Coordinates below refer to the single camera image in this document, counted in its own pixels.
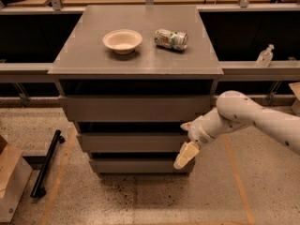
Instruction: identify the grey drawer cabinet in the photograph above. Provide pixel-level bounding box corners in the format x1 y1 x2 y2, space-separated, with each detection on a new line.
47 5 225 177

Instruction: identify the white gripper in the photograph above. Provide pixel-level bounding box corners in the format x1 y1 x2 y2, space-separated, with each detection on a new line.
173 116 215 170

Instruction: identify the beige paper bowl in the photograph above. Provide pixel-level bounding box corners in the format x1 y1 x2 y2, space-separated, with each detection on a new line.
102 29 143 54

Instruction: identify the grey drawer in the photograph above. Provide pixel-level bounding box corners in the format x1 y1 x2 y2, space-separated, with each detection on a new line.
89 159 195 173
59 96 210 122
77 133 188 153

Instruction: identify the cardboard box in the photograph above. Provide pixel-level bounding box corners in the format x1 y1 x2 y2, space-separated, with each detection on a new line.
0 136 32 223
289 82 300 116

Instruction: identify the grey middle drawer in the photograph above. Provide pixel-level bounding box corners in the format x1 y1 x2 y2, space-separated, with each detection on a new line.
77 133 188 153

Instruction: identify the cardboard box on left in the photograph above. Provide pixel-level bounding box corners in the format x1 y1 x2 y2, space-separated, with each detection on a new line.
0 136 32 223

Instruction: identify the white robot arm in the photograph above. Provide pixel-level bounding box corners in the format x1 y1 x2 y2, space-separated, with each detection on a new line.
173 91 300 170

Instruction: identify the crushed green soda can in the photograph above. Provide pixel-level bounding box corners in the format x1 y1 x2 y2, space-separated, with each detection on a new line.
154 29 188 51

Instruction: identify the black metal bar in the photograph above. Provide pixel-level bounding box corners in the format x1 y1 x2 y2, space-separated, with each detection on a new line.
30 129 65 198

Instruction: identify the clear sanitizer bottle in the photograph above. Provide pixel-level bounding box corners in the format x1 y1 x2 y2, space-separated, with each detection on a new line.
256 44 274 68

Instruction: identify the grey top drawer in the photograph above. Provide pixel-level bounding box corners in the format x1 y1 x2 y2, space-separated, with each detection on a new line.
59 96 210 122

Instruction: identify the cardboard box on right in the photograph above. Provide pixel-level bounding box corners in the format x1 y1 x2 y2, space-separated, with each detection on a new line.
289 82 300 116

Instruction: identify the grey bottom drawer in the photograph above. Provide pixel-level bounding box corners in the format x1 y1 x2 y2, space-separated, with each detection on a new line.
89 159 195 173

